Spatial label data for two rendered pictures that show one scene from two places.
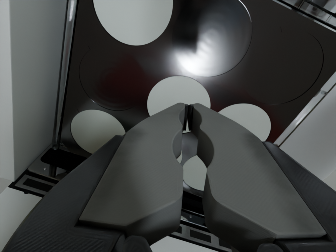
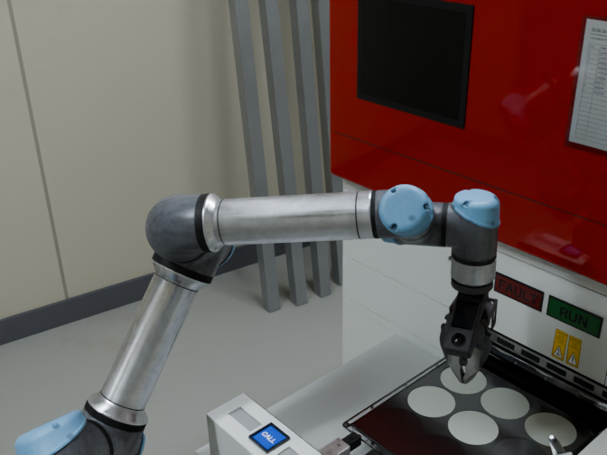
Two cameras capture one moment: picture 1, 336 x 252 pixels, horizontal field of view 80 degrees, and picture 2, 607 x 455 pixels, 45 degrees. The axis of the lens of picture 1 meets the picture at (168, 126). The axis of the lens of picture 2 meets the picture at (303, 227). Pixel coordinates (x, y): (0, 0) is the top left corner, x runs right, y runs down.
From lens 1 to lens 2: 1.29 m
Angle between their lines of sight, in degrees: 40
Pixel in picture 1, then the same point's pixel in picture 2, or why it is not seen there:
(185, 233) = (494, 336)
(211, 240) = not seen: hidden behind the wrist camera
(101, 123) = (543, 435)
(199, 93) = (454, 430)
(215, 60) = (438, 442)
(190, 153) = (473, 396)
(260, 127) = (415, 399)
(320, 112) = (356, 407)
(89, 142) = (563, 426)
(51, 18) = not seen: outside the picture
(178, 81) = (468, 440)
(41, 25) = not seen: outside the picture
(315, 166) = (362, 368)
